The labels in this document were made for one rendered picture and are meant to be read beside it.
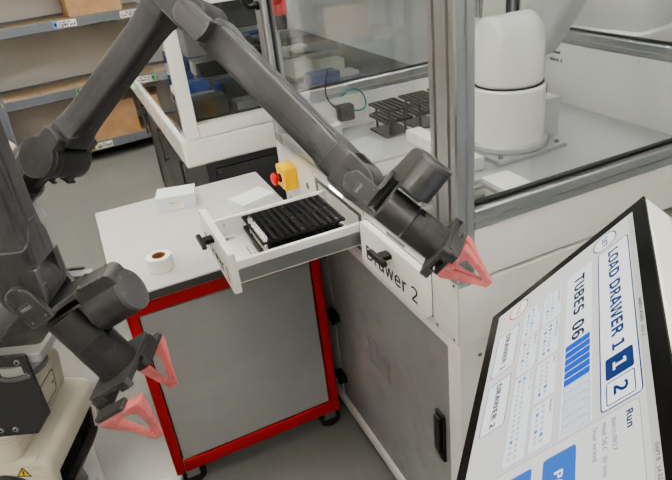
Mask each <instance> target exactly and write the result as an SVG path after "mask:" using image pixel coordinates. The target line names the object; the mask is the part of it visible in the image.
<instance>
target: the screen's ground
mask: <svg viewBox="0 0 672 480"><path fill-rule="evenodd" d="M616 225H617V236H618V240H619V239H621V238H622V237H623V236H625V235H626V234H627V233H628V237H629V246H630V256H631V266H632V275H633V285H634V295H635V304H636V314H637V323H638V333H639V343H640V352H641V362H642V372H643V381H644V390H643V391H641V392H640V393H638V394H636V395H634V396H633V397H631V398H629V399H627V400H626V401H624V402H622V403H621V404H619V405H617V406H615V407H614V408H612V409H610V410H608V411H607V412H605V413H603V414H602V415H600V378H599V317H598V256H599V255H600V254H601V253H600V254H599V255H598V256H597V257H595V258H594V259H593V260H592V244H593V243H592V244H591V245H590V246H589V247H587V248H586V249H585V250H584V251H582V252H581V253H580V254H579V255H577V256H576V257H575V258H574V259H572V260H571V261H570V262H569V263H567V264H566V265H565V266H564V267H562V268H561V269H560V270H559V271H557V272H556V273H555V274H554V275H552V276H551V277H550V278H549V279H547V280H546V281H545V282H544V283H542V284H541V285H540V286H539V287H537V288H536V289H535V290H534V291H532V292H531V293H530V298H529V305H528V310H529V309H531V308H532V307H533V306H534V305H536V304H537V303H538V302H540V301H541V300H542V299H543V298H545V297H546V296H547V295H549V294H550V293H551V292H553V291H554V290H555V289H556V288H558V287H559V286H560V285H562V284H563V283H564V288H563V303H562V317H561V332H560V347H559V361H558V376H557V391H556V405H555V420H554V435H553V443H551V444H550V445H548V446H546V447H544V448H543V449H541V450H539V451H538V452H536V453H534V454H532V455H531V456H529V457H527V458H525V459H524V460H522V461H520V462H518V463H517V464H515V465H513V466H512V467H510V468H508V469H506V470H505V471H503V472H501V473H500V468H501V462H502V455H503V449H504V442H505V436H506V429H507V423H508V416H509V410H510V403H511V397H512V390H513V384H514V377H515V371H516V364H517V358H518V351H519V345H520V338H521V332H522V325H523V319H524V313H523V314H522V315H521V316H519V317H518V318H517V319H516V320H514V321H513V322H512V323H510V324H509V325H508V321H509V316H510V310H511V309H512V308H513V307H514V306H513V307H512V308H511V309H510V310H508V311H507V312H506V313H505V314H503V315H502V316H501V317H500V318H499V322H498V327H497V332H496V337H495V341H494V346H493V351H492V356H491V361H490V365H489V370H488V375H487V380H486V384H485V389H484V394H483V399H482V403H481V408H480V413H479V418H478V423H477V427H476V432H475V437H474V442H473V446H472V451H471V456H470V461H469V466H468V470H467V475H466V480H511V479H512V478H514V477H516V476H518V475H520V474H521V473H523V472H525V471H527V470H528V469H530V468H532V476H531V480H541V479H542V467H543V461H545V460H546V459H548V458H550V457H552V456H553V455H555V454H557V453H559V452H561V451H562V450H564V449H566V448H568V447H569V446H571V445H573V444H575V443H577V447H576V480H665V473H664V465H663V456H662V448H661V440H660V432H659V424H658V416H657V408H656V400H655V392H654V383H653V375H652V367H651V359H650V351H649V343H648V335H647V327H646V319H645V310H644V302H643V294H642V286H641V278H640V270H639V262H638V254H637V246H636V237H635V229H634V221H633V213H632V212H631V213H630V214H629V215H627V216H626V217H625V218H624V219H622V220H621V221H620V222H619V223H617V224H616ZM616 225H615V226H616ZM618 240H617V241H618ZM617 241H616V242H617ZM616 242H615V243H616ZM528 310H527V311H528ZM590 310H592V420H591V421H589V422H588V423H586V424H584V425H582V426H581V427H579V428H577V429H576V430H574V431H572V432H570V433H569V434H567V435H565V436H563V437H562V438H560V439H559V426H560V409H561V392H562V375H563V357H564V340H565V328H567V327H568V326H569V325H571V324H572V323H574V322H575V321H576V320H578V319H579V318H581V317H582V316H583V315H585V314H586V313H588V312H589V311H590ZM527 311H526V312H527ZM519 323H520V328H519V335H518V341H517V347H516V353H515V360H514V365H512V366H511V367H509V368H508V369H507V370H505V371H504V372H502V373H501V374H500V375H498V376H497V377H495V378H494V379H493V380H491V381H490V379H491V374H492V369H493V364H494V359H495V354H496V349H497V344H498V339H500V338H501V337H502V336H504V335H505V334H506V333H507V332H509V331H510V330H511V329H513V328H514V327H515V326H517V325H518V324H519ZM511 372H512V379H511V385H510V391H509V397H508V404H507V410H506V416H505V422H504V424H503V425H502V426H500V427H499V428H497V429H496V430H494V431H492V432H491V433H489V434H488V435H486V436H485V437H483V438H482V439H480V440H479V441H478V439H479V434H480V429H481V424H482V419H483V414H484V409H485V404H486V399H487V394H488V389H489V388H490V387H492V386H493V385H495V384H496V383H497V382H499V381H500V380H502V379H503V378H504V377H506V376H507V375H509V374H510V373H511Z"/></svg>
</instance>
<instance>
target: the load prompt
mask: <svg viewBox="0 0 672 480"><path fill-rule="evenodd" d="M598 317H599V378H600V415H602V414H603V413H605V412H607V411H608V410H610V409H612V408H614V407H615V406H617V405H619V404H621V403H622V402H624V401H626V400H627V399H629V398H631V397H633V396H634V395H636V394H638V393H640V392H641V391H643V390H644V381H643V372H642V362H641V352H640V343H639V333H638V323H637V314H636V304H635V295H634V285H633V275H632V266H631V256H630V246H629V237H628V233H627V234H626V235H625V236H623V237H622V238H621V239H619V240H618V241H617V242H616V243H614V244H613V245H612V246H610V247H609V248H608V249H607V250H605V251H604V252H603V253H601V254H600V255H599V256H598Z"/></svg>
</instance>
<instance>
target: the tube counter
mask: <svg viewBox="0 0 672 480"><path fill-rule="evenodd" d="M591 420H592V310H590V311H589V312H588V313H586V314H585V315H583V316H582V317H581V318H579V319H578V320H576V321H575V322H574V323H572V324H571V325H569V326H568V327H567V328H565V340H564V357H563V375H562V392H561V409H560V426H559V439H560V438H562V437H563V436H565V435H567V434H569V433H570V432H572V431H574V430H576V429H577V428H579V427H581V426H582V425H584V424H586V423H588V422H589V421H591Z"/></svg>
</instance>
